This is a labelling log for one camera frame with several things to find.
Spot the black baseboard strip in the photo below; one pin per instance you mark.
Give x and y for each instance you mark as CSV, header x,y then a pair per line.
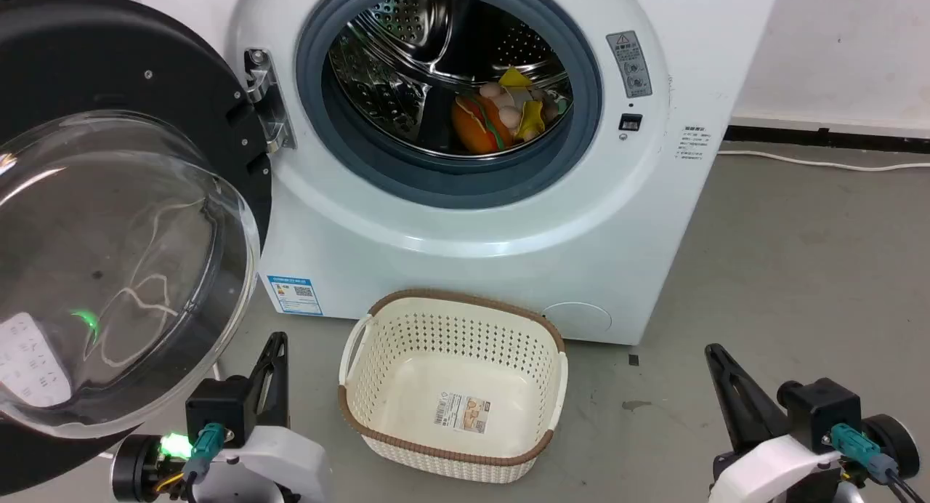
x,y
835,138

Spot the grey warning sticker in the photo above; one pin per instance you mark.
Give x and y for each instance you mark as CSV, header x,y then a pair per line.
x,y
629,63

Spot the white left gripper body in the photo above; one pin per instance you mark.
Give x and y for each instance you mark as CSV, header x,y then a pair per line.
x,y
280,463

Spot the small white text sticker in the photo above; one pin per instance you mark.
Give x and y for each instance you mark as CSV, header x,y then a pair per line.
x,y
694,144

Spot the white front-load washing machine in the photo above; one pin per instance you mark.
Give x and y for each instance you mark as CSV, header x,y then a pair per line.
x,y
450,263

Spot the barcode label sticker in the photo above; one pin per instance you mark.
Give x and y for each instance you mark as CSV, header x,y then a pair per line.
x,y
461,412

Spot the hamburger plush toy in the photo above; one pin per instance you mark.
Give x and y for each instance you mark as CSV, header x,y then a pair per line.
x,y
476,125

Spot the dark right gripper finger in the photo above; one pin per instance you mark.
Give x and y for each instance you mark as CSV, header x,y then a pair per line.
x,y
730,408
759,408

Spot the yellow cloth toy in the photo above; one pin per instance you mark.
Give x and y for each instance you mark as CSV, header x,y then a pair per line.
x,y
532,118

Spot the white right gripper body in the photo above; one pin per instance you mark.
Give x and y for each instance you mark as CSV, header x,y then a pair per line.
x,y
777,470

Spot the round white filter cover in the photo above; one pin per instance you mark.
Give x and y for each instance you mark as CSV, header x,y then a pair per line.
x,y
577,321

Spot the blue white energy label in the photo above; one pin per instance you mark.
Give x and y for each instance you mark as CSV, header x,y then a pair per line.
x,y
294,295

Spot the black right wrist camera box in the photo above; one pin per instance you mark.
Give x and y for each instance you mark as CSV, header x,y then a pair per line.
x,y
821,412

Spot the stainless steel washer drum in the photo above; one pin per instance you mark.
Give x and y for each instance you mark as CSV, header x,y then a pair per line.
x,y
407,52

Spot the black round washer door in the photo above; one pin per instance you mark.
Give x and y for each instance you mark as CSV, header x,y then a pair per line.
x,y
109,52

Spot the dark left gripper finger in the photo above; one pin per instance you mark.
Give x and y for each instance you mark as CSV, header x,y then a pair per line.
x,y
281,387
263,372

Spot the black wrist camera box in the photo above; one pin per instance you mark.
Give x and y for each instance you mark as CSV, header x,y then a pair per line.
x,y
821,412
218,408

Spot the cream perforated laundry basket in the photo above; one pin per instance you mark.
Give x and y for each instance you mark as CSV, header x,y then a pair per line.
x,y
450,321

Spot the chrome door hinge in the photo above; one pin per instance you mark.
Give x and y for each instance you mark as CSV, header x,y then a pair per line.
x,y
270,103

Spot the black door latch socket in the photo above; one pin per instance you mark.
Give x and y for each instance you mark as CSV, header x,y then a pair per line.
x,y
631,122

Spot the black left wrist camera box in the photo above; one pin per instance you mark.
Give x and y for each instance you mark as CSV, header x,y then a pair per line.
x,y
218,408

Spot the beige plush doll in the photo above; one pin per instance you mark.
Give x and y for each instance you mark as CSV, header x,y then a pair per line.
x,y
506,105

